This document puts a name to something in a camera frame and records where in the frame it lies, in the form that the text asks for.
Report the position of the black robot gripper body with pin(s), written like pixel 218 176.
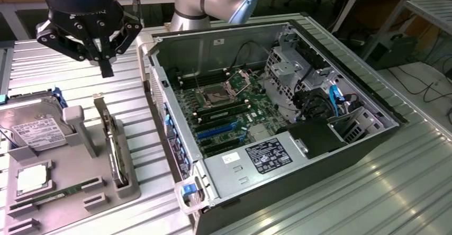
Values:
pixel 81 7

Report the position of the CPU socket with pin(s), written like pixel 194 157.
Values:
pixel 216 96

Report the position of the grey parts rack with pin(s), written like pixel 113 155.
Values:
pixel 70 171

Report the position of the open black PC case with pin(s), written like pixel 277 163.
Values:
pixel 282 206

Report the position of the installed RAM stick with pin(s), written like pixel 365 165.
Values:
pixel 225 116

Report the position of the short black expansion slot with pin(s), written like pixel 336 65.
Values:
pixel 208 141

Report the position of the silver disk bay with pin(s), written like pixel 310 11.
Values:
pixel 285 71

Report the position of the black plastic shroud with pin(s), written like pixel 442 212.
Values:
pixel 317 137

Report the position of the silver CPU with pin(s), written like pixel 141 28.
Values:
pixel 32 178

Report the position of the metal socket cover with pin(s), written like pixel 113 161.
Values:
pixel 241 80

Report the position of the green RAM stick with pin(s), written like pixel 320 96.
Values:
pixel 52 194

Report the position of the blue expansion slot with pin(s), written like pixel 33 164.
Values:
pixel 216 133

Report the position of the green graphics card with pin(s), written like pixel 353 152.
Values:
pixel 112 139

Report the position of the silver hard disk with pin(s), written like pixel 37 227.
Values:
pixel 34 129

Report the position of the blue disk bracket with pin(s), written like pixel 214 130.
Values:
pixel 60 97

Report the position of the black RAM slot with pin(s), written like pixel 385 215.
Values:
pixel 206 84
pixel 202 77
pixel 242 112
pixel 204 80
pixel 224 112
pixel 222 109
pixel 220 106
pixel 201 74

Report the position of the black intrusion switch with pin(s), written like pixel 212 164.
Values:
pixel 164 83

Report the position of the long black expansion slot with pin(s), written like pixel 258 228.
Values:
pixel 222 143
pixel 213 126
pixel 224 149

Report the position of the green motherboard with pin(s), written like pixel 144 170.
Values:
pixel 253 105

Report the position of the black box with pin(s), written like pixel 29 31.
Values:
pixel 392 52

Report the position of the thin metal locking lever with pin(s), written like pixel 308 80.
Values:
pixel 198 80

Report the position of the silver power supply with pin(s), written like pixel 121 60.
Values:
pixel 229 174

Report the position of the metal slat table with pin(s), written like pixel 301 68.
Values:
pixel 430 7

